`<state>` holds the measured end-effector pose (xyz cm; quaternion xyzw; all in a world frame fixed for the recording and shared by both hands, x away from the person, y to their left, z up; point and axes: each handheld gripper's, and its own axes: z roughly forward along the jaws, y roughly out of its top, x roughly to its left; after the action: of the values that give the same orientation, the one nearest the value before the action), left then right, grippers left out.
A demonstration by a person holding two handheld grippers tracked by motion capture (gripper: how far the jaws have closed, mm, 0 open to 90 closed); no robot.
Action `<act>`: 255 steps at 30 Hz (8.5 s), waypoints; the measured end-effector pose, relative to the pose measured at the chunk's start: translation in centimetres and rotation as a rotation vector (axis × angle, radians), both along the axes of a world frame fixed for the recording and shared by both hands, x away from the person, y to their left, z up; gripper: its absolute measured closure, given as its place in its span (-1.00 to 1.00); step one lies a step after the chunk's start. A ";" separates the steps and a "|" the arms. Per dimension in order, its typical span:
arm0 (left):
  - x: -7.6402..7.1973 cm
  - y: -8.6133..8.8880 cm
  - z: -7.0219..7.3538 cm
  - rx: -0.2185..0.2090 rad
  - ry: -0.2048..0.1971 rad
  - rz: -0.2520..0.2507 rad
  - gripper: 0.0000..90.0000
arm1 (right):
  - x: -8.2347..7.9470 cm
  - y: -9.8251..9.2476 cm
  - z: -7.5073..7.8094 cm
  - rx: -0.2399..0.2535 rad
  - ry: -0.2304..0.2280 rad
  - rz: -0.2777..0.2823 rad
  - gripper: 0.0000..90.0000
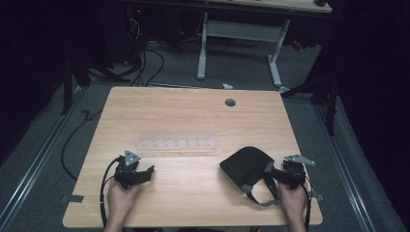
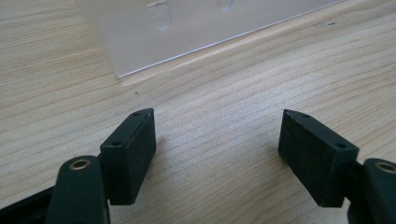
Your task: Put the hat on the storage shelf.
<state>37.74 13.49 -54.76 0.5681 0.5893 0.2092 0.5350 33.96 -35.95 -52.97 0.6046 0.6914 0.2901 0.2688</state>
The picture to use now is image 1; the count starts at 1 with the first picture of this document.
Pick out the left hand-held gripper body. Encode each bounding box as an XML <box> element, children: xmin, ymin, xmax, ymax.
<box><xmin>113</xmin><ymin>149</ymin><xmax>143</xmax><ymax>190</ymax></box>

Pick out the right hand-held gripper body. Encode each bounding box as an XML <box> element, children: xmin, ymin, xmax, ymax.
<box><xmin>281</xmin><ymin>154</ymin><xmax>316</xmax><ymax>190</ymax></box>

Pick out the person's right hand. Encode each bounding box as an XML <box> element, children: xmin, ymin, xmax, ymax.
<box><xmin>277</xmin><ymin>181</ymin><xmax>308</xmax><ymax>224</ymax></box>

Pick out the person's left hand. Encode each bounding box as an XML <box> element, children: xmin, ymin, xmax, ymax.
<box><xmin>106</xmin><ymin>178</ymin><xmax>142</xmax><ymax>224</ymax></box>

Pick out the clear plastic rack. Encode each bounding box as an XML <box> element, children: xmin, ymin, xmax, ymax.
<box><xmin>134</xmin><ymin>126</ymin><xmax>218</xmax><ymax>153</ymax></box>

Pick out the black stand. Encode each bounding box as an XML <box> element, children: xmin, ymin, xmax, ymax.
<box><xmin>280</xmin><ymin>73</ymin><xmax>340</xmax><ymax>137</ymax></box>
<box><xmin>59</xmin><ymin>54</ymin><xmax>95</xmax><ymax>116</ymax></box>

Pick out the desk with white legs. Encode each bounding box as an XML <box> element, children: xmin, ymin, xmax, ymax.
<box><xmin>195</xmin><ymin>0</ymin><xmax>334</xmax><ymax>89</ymax></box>

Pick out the right hand-held gripper cable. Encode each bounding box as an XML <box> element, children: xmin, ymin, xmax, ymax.
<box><xmin>286</xmin><ymin>164</ymin><xmax>313</xmax><ymax>231</ymax></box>

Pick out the hand-held gripper cable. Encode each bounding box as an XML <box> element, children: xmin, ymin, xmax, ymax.
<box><xmin>99</xmin><ymin>157</ymin><xmax>124</xmax><ymax>228</ymax></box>
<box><xmin>286</xmin><ymin>164</ymin><xmax>313</xmax><ymax>231</ymax></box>

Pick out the left hand-held gripper cable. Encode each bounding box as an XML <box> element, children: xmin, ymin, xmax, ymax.
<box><xmin>99</xmin><ymin>157</ymin><xmax>124</xmax><ymax>228</ymax></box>

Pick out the metal floor rail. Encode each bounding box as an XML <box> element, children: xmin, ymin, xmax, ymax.
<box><xmin>312</xmin><ymin>103</ymin><xmax>377</xmax><ymax>232</ymax></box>
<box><xmin>0</xmin><ymin>86</ymin><xmax>85</xmax><ymax>228</ymax></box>

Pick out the black floor cable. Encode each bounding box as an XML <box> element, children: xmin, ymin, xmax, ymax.
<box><xmin>60</xmin><ymin>109</ymin><xmax>103</xmax><ymax>182</ymax></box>

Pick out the black cable bundle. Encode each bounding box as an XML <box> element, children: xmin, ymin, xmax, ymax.
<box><xmin>121</xmin><ymin>18</ymin><xmax>166</xmax><ymax>88</ymax></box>

